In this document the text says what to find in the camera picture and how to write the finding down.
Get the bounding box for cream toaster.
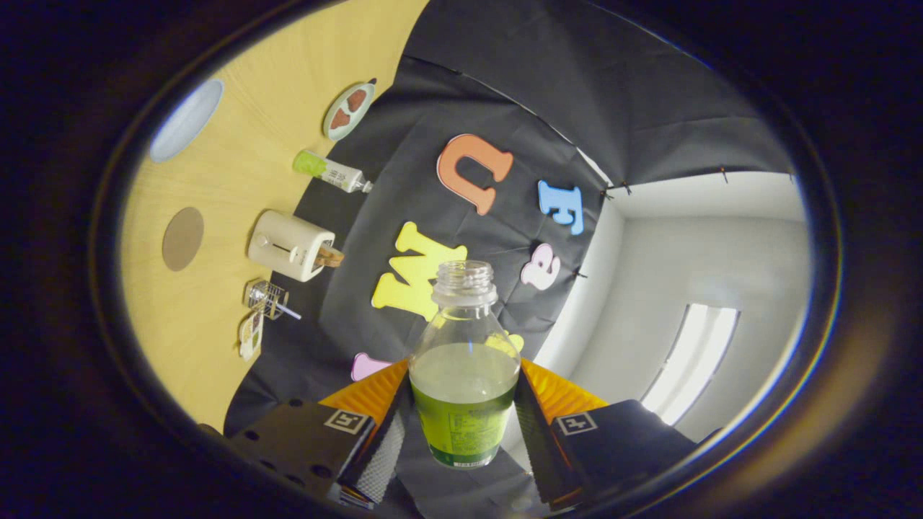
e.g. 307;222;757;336
247;210;337;283

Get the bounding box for black backdrop cloth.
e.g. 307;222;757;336
224;0;794;519

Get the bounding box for slim green and white bottle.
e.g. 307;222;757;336
292;149;374;194

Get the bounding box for green juice bottle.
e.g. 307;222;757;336
408;260;521;469

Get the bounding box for ceiling light panel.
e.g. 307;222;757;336
640;303;740;426

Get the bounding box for white cup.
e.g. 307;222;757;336
149;78;225;164

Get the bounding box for round brown coaster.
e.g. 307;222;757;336
162;207;205;272

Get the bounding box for metal wire holder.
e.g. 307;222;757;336
245;279;290;320

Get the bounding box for pale green plate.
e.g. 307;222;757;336
322;81;376;141

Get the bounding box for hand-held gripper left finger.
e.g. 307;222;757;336
224;358;413;509

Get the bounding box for white divided tray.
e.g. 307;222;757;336
239;310;265;361

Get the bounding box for wooden table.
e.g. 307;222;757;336
119;0;431;433

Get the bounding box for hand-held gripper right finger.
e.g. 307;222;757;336
513;357;722;509

